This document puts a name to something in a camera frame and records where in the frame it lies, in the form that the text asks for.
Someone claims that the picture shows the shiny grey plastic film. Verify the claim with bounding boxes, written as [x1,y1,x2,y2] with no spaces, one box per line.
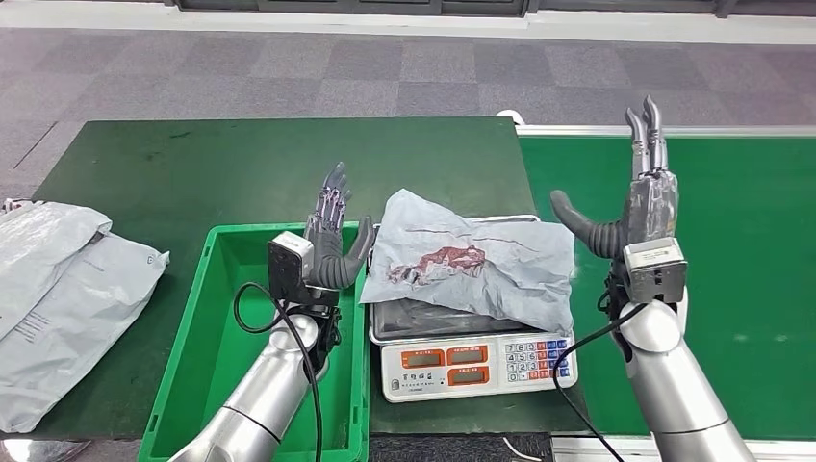
[0,438,92,462]

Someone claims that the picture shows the thin white cable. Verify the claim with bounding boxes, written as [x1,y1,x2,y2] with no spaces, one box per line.
[501,436,545,462]

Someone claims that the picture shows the white scale with steel tray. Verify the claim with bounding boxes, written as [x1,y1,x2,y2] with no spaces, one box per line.
[368,215,579,405]

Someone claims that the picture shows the grey framed glass partition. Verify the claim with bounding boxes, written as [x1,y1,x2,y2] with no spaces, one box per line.
[170,0,816,19]

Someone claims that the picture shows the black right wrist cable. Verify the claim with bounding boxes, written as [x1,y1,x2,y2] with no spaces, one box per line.
[550,301,649,462]

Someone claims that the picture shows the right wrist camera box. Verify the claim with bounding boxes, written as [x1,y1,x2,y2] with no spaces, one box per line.
[622,237,689,305]

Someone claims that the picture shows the green plastic crate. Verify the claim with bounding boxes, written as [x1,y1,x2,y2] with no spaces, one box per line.
[137,220,371,462]

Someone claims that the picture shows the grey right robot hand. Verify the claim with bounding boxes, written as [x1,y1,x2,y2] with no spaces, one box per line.
[549,95,680,260]

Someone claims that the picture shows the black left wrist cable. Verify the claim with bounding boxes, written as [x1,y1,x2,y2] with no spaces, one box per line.
[232,282,326,462]

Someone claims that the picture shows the grey parcel with red print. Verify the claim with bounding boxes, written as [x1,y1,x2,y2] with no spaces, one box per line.
[359,188,577,338]

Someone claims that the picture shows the large grey mailer bag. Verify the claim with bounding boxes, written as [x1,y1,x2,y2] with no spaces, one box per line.
[0,232,171,435]

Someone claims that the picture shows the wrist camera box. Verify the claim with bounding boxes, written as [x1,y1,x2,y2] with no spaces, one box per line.
[622,237,689,305]
[267,231,316,301]

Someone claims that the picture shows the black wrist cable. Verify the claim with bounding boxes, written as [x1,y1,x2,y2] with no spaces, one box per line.
[232,282,326,462]
[550,301,649,462]

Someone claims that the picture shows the white red printed parcel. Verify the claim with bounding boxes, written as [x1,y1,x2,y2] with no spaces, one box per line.
[0,197,40,216]

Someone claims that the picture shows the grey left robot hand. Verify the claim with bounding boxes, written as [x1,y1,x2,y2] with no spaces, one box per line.
[304,162,377,292]

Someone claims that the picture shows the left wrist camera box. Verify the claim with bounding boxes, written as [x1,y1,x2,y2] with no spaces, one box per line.
[267,231,316,301]

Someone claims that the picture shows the crumpled grey mailer bag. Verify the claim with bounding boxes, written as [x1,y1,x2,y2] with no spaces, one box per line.
[0,199,115,341]

